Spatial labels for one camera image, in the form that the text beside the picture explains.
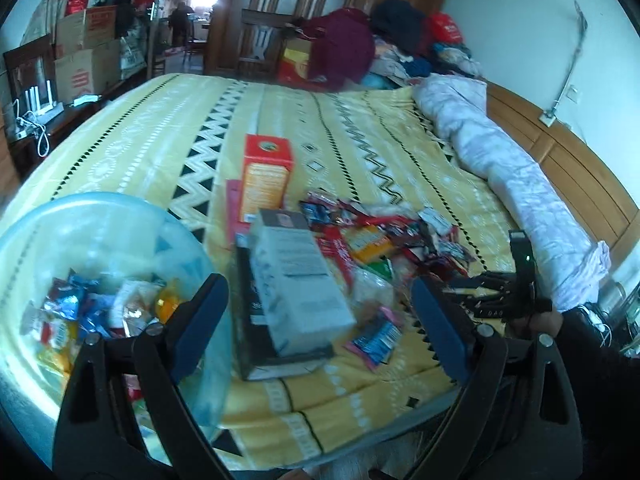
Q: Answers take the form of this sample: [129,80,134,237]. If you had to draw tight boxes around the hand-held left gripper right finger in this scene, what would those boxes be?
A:
[410,275,583,480]

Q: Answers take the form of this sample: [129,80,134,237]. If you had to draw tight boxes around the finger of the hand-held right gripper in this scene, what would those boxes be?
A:
[440,271,508,306]

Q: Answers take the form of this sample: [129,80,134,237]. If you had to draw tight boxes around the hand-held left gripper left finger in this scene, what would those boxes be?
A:
[52,272,236,480]

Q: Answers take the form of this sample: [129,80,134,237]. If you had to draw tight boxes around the pile of assorted snack packets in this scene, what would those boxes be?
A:
[300,187,476,311]

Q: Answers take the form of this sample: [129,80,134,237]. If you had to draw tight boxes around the clear plastic tub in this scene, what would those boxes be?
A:
[0,191,233,441]

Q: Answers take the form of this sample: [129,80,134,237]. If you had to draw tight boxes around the heap of small candy packets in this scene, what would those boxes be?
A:
[22,272,196,376]

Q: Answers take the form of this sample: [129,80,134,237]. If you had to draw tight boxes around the person's right forearm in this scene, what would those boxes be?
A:
[555,305,640,480]

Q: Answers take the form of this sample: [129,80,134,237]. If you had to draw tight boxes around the person's right hand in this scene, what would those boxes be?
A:
[515,310,566,341]

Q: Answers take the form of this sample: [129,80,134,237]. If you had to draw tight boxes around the black flat box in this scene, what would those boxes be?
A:
[234,245,335,382]

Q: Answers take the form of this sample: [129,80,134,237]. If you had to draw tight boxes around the pink blue snack packet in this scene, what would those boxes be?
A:
[345,307,406,371]

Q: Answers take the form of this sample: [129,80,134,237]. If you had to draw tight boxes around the white grey carton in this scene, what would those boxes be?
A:
[248,210,357,356]

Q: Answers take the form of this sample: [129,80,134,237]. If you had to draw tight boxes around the white floral quilt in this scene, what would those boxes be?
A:
[412,74,612,311]

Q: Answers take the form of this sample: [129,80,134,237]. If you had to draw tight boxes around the wooden headboard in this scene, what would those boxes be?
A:
[480,77,638,281]

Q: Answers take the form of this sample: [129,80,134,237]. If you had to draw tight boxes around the orange cardboard box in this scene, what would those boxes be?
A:
[240,134,294,223]

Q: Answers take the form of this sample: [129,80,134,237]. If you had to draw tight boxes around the yellow patterned bedsheet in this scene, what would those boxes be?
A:
[0,72,526,471]

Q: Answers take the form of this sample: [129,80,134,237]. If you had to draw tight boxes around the red bag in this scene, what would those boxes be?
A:
[427,10,463,46]

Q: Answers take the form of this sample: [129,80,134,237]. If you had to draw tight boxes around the heap of clothes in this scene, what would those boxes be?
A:
[367,0,481,91]

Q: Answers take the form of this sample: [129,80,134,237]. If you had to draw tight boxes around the white router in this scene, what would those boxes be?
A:
[17,80,66,126]

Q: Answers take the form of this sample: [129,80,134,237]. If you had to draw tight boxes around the stacked cardboard boxes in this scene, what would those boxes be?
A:
[54,40,123,103]

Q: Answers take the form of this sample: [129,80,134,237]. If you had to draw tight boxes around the maroon garment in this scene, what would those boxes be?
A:
[295,7,376,86]

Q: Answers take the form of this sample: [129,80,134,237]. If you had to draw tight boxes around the printed plastic bag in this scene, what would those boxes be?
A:
[120,27,148,81]

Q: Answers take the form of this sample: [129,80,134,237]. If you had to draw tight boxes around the red yellow gift box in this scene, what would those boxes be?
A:
[277,35,326,91]

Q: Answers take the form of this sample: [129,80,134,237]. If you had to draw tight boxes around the wooden chair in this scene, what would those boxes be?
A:
[237,8,296,81]

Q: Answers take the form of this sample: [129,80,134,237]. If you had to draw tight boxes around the wooden door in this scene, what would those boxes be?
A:
[147,0,167,77]

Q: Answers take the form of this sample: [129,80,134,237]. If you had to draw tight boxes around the brown framed mirror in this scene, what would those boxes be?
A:
[2,34,57,128]

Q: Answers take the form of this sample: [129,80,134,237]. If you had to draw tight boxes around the cardboard box with red print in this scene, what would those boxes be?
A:
[55,5,121,58]

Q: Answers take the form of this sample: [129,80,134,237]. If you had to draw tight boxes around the black bag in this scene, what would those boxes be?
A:
[102,0,136,41]

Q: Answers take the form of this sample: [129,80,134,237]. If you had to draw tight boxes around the grey wall cable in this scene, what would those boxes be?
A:
[542,0,588,121]

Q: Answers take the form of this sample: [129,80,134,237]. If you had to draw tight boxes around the white cable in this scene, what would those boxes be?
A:
[15,115,51,161]

